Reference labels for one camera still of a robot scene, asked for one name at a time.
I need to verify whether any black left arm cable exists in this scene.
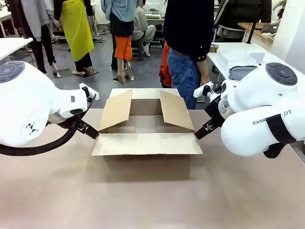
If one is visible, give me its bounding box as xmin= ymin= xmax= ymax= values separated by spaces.
xmin=0 ymin=93 xmax=97 ymax=156

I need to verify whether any person in orange trousers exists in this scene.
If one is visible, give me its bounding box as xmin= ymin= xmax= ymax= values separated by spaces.
xmin=101 ymin=0 xmax=138 ymax=81

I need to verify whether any white flat box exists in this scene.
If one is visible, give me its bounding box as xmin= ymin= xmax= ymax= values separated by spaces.
xmin=223 ymin=50 xmax=265 ymax=70

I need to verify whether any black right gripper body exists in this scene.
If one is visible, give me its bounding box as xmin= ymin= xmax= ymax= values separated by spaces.
xmin=204 ymin=96 xmax=226 ymax=127

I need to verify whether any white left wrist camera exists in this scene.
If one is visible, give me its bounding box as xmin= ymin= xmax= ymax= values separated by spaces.
xmin=79 ymin=83 xmax=99 ymax=102

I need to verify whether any seated person in grey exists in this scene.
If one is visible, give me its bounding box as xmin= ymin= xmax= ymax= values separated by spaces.
xmin=131 ymin=6 xmax=157 ymax=58

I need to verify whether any brown cardboard box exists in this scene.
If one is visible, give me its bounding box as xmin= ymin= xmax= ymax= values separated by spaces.
xmin=91 ymin=88 xmax=203 ymax=175

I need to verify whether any large white table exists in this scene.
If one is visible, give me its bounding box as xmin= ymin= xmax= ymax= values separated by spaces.
xmin=206 ymin=42 xmax=298 ymax=83

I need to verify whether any person in yellow apron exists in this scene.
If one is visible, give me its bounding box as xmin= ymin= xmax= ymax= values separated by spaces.
xmin=53 ymin=0 xmax=100 ymax=77

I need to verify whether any wooden workbench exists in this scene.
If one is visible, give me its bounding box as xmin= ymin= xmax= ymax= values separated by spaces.
xmin=237 ymin=22 xmax=279 ymax=46

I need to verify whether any small white table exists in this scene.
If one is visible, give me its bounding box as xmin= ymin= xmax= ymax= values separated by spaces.
xmin=0 ymin=37 xmax=34 ymax=62

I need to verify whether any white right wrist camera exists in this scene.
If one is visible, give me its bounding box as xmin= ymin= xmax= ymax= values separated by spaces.
xmin=193 ymin=81 xmax=214 ymax=98

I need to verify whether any orange blue jacket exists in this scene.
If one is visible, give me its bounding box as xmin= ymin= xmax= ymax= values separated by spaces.
xmin=159 ymin=41 xmax=173 ymax=88

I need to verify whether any black clamp pole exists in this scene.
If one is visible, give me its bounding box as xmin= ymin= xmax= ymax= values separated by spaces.
xmin=245 ymin=0 xmax=261 ymax=45

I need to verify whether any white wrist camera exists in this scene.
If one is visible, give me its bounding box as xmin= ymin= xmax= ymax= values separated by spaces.
xmin=193 ymin=81 xmax=214 ymax=98
xmin=79 ymin=83 xmax=99 ymax=102

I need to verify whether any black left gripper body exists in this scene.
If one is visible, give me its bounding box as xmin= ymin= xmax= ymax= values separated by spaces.
xmin=70 ymin=115 xmax=83 ymax=131

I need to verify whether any dark grey flat tray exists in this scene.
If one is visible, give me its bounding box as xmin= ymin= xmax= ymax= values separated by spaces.
xmin=228 ymin=66 xmax=259 ymax=81

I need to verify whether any person in dark shirt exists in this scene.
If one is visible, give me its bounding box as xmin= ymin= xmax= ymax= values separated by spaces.
xmin=163 ymin=0 xmax=215 ymax=110

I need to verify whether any black strap on right arm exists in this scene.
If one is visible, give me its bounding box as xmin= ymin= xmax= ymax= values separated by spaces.
xmin=263 ymin=114 xmax=297 ymax=159

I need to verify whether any person in black jacket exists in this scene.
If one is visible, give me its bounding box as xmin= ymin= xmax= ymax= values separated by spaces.
xmin=213 ymin=0 xmax=273 ymax=43

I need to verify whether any person's right forearm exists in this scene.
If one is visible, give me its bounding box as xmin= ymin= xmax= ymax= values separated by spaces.
xmin=196 ymin=60 xmax=210 ymax=78

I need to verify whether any person in grey hoodie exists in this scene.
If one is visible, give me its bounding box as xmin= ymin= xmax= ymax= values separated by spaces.
xmin=20 ymin=0 xmax=58 ymax=75

